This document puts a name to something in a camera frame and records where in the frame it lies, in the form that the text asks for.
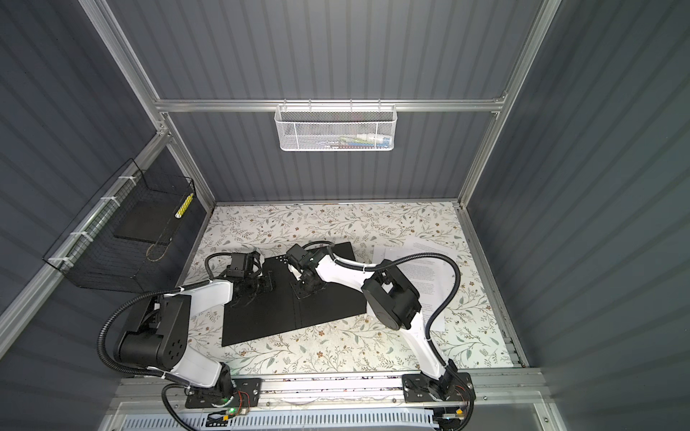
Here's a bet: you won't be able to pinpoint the printed paper sheet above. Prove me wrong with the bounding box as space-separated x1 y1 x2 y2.
371 240 457 264
413 259 456 323

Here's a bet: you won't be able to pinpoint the white ventilated cable duct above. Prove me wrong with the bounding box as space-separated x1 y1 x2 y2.
120 408 438 431

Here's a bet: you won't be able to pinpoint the black pad in basket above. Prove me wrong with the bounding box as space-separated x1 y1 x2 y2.
114 201 181 245

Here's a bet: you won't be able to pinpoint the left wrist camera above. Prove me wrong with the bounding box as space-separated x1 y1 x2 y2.
226 252 253 279

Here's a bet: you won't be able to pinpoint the printed paper sheet near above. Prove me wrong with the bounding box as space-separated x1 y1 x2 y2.
413 259 456 323

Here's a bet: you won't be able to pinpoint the yellow marker in basket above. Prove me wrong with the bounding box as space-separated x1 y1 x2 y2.
174 193 194 219

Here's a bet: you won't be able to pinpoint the white wire mesh basket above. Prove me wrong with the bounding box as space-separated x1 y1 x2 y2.
274 107 398 152

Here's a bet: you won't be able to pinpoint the black wire basket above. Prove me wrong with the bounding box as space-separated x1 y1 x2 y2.
43 160 196 294

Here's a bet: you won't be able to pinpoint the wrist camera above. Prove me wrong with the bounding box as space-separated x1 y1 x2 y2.
286 244 307 272
226 252 253 279

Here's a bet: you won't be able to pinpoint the printed paper sheet far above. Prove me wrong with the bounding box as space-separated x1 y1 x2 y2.
371 240 457 264

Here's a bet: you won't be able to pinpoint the blue folder with black inside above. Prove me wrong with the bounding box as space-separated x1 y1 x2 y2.
221 255 367 347

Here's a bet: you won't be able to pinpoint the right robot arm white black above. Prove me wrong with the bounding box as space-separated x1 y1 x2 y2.
287 241 461 400

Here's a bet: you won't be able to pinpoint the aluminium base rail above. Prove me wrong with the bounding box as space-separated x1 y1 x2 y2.
255 368 552 411

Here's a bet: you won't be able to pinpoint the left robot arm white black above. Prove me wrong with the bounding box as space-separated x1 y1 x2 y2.
113 251 272 400

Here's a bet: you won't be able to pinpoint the pens in white basket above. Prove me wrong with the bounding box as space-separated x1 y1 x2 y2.
316 134 394 150

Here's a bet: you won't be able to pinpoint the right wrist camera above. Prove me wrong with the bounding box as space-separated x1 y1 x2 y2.
286 244 307 272

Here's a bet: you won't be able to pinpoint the aluminium frame of enclosure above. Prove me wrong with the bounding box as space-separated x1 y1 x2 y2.
0 0 564 431

